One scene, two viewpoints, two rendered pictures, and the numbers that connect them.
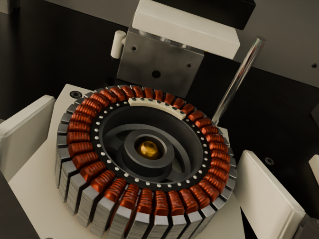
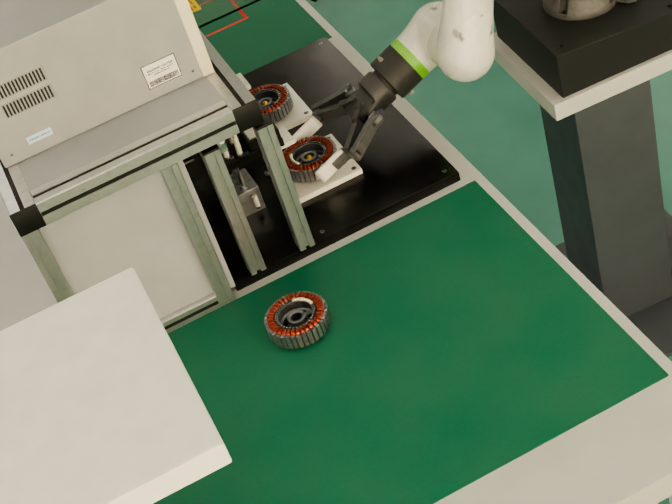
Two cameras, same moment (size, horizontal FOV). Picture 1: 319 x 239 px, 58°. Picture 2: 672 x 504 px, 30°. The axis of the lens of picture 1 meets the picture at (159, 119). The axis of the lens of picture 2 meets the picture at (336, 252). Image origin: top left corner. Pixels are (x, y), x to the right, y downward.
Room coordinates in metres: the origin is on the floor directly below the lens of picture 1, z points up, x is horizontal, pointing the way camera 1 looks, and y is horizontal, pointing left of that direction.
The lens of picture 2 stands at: (0.21, 2.00, 2.22)
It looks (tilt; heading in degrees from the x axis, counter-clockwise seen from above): 40 degrees down; 268
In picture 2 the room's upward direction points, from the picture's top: 19 degrees counter-clockwise
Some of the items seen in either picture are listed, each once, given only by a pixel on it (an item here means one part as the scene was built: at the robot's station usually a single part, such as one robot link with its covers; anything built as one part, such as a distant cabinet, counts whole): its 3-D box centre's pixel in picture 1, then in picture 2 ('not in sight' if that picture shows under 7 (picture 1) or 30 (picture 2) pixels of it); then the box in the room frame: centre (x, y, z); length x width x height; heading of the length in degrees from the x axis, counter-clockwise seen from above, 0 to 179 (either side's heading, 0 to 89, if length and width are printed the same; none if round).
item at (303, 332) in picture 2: not in sight; (297, 319); (0.26, 0.39, 0.77); 0.11 x 0.11 x 0.04
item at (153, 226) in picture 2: not in sight; (132, 266); (0.49, 0.27, 0.91); 0.28 x 0.03 x 0.32; 10
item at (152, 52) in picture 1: (160, 55); (243, 192); (0.27, 0.02, 0.80); 0.08 x 0.05 x 0.06; 100
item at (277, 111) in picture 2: not in sight; (265, 105); (0.17, -0.24, 0.80); 0.11 x 0.11 x 0.04
